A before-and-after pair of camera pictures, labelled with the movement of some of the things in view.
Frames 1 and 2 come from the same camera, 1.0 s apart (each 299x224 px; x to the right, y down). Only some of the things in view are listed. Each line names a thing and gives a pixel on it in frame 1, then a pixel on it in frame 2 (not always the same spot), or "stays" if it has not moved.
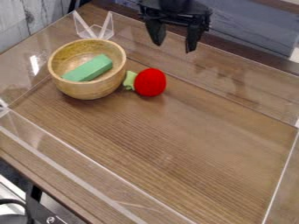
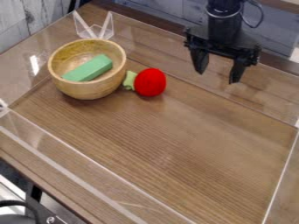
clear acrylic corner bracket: x=95 y=31 stays
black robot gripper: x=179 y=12 -> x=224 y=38
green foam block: x=92 y=67 stays
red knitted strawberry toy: x=148 y=81 stays
